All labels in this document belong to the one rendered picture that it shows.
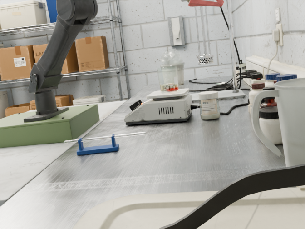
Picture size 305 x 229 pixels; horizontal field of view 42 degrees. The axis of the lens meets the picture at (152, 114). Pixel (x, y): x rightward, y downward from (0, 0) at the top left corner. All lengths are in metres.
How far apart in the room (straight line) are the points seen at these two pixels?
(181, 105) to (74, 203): 0.61
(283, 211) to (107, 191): 0.50
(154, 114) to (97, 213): 0.98
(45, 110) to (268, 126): 0.68
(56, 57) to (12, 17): 2.49
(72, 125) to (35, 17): 2.48
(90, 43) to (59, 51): 2.29
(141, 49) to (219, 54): 0.71
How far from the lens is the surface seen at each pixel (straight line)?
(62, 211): 0.65
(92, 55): 3.43
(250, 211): 0.22
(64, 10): 1.08
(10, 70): 3.66
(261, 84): 1.14
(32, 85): 1.24
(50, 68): 1.19
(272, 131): 0.87
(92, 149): 0.96
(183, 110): 1.19
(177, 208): 0.23
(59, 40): 1.14
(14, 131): 1.18
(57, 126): 1.13
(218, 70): 3.69
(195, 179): 0.70
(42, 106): 1.25
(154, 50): 3.70
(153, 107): 1.20
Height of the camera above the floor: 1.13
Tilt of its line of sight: 10 degrees down
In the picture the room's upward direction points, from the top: 7 degrees counter-clockwise
